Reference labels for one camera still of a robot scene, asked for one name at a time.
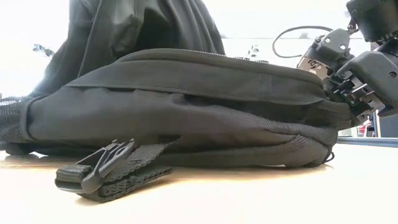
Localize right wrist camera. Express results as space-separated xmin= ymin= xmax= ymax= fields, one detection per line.
xmin=297 ymin=28 xmax=356 ymax=80

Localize black curtain panel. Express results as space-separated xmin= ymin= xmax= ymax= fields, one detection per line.
xmin=378 ymin=114 xmax=398 ymax=138

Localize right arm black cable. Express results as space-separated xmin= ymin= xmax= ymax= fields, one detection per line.
xmin=272 ymin=25 xmax=335 ymax=60

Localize red bin rack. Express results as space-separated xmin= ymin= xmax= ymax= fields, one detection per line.
xmin=357 ymin=119 xmax=374 ymax=138

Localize black ceiling lamp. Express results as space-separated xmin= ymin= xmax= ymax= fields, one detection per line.
xmin=248 ymin=44 xmax=261 ymax=61
xmin=32 ymin=43 xmax=56 ymax=58

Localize black table frame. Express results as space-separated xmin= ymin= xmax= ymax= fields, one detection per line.
xmin=337 ymin=136 xmax=398 ymax=149

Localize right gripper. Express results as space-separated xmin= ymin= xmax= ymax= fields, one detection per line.
xmin=323 ymin=50 xmax=398 ymax=125

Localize black backpack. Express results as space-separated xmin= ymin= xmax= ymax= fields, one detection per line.
xmin=0 ymin=0 xmax=357 ymax=203

